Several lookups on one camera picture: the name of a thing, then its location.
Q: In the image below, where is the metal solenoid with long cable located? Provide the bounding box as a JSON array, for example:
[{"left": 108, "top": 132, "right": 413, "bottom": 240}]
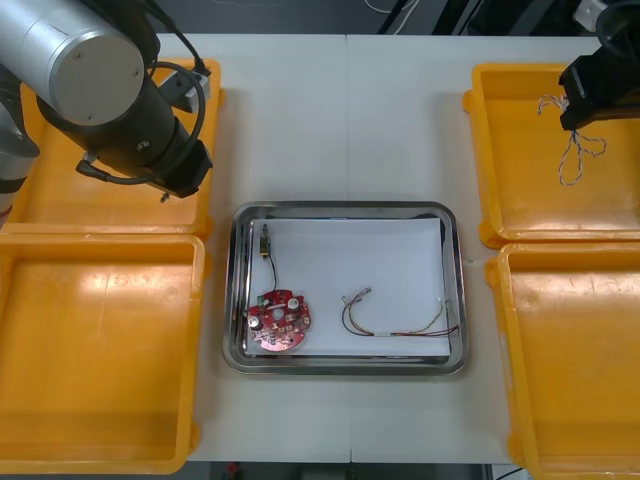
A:
[{"left": 257, "top": 224, "right": 282, "bottom": 295}]

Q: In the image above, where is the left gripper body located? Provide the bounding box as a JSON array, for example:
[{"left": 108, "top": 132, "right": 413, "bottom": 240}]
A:
[{"left": 148, "top": 138, "right": 215, "bottom": 200}]

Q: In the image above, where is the blue-white twisted wire harness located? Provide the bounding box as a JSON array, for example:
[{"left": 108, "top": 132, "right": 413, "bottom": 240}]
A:
[{"left": 537, "top": 94, "right": 608, "bottom": 187}]

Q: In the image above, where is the yellow-orange plastic bin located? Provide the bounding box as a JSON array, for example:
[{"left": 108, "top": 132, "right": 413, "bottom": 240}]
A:
[
  {"left": 0, "top": 232, "right": 209, "bottom": 475},
  {"left": 485, "top": 242, "right": 640, "bottom": 480},
  {"left": 4, "top": 58, "right": 226, "bottom": 240},
  {"left": 462, "top": 62, "right": 640, "bottom": 247}
]

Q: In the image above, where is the red-black-yellow wire harness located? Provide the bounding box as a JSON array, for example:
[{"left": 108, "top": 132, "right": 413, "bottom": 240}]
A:
[{"left": 339, "top": 285, "right": 461, "bottom": 340}]

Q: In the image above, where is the round red circuit board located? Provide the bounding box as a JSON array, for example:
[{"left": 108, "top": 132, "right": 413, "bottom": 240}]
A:
[{"left": 243, "top": 288, "right": 315, "bottom": 354}]

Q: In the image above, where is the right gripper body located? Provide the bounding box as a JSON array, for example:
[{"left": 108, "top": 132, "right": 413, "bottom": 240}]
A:
[{"left": 558, "top": 47, "right": 640, "bottom": 110}]

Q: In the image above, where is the white paper sheet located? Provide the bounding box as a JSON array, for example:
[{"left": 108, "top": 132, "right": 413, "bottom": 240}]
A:
[{"left": 243, "top": 217, "right": 450, "bottom": 359}]

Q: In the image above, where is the white floor cable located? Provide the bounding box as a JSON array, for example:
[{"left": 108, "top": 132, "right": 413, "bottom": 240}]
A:
[{"left": 363, "top": 0, "right": 421, "bottom": 17}]

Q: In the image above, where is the steel tray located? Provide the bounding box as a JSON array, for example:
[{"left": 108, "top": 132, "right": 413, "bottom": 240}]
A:
[{"left": 223, "top": 199, "right": 471, "bottom": 377}]

